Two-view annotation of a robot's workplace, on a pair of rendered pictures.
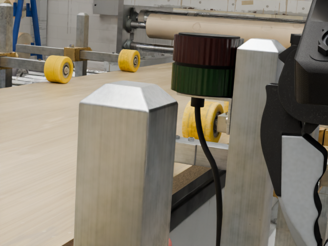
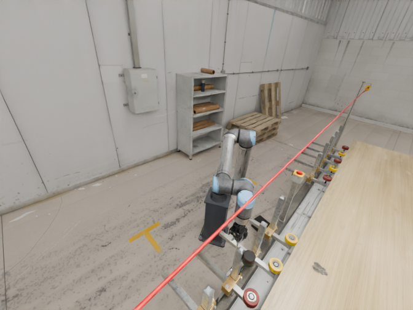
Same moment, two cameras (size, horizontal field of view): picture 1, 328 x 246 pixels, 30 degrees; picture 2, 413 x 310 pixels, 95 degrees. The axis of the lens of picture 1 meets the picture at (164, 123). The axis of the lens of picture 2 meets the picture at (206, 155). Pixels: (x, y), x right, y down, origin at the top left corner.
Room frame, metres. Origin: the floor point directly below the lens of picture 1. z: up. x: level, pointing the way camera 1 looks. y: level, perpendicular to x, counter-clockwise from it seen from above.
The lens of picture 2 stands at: (1.15, -0.09, 2.01)
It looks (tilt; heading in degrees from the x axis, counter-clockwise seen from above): 30 degrees down; 198
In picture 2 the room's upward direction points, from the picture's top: 4 degrees clockwise
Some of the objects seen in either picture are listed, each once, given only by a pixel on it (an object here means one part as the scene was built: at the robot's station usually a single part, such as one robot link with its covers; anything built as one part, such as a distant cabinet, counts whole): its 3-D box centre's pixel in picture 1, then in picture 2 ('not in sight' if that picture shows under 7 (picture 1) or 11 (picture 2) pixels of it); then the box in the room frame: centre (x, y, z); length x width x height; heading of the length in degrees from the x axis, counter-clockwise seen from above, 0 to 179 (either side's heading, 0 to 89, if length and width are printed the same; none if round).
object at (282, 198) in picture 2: not in sight; (274, 221); (0.05, 0.11, 0.92); 0.03 x 0.03 x 0.48; 68
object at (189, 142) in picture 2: not in sight; (201, 115); (-2.31, -1.38, 0.78); 0.90 x 0.45 x 1.55; 154
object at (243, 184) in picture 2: not in sight; (243, 189); (0.27, -0.14, 1.31); 0.12 x 0.12 x 0.09; 10
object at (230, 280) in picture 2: not in sight; (232, 282); (0.53, -0.08, 0.85); 0.13 x 0.06 x 0.05; 158
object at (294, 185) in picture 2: not in sight; (288, 202); (-0.19, 0.21, 0.93); 0.05 x 0.05 x 0.45; 68
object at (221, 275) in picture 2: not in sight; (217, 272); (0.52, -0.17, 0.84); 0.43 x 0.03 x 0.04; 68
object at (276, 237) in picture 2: not in sight; (263, 228); (0.07, 0.05, 0.82); 0.43 x 0.03 x 0.04; 68
